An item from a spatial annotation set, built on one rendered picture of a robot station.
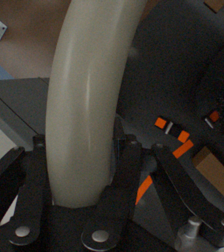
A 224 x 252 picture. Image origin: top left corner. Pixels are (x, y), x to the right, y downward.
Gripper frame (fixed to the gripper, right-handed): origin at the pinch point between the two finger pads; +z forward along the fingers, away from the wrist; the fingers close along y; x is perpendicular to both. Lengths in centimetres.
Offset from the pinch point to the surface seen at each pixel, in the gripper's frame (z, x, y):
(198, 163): 75, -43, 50
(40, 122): 33.0, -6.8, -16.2
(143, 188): 90, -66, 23
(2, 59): 115, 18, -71
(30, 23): 112, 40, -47
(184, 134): 83, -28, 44
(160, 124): 90, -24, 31
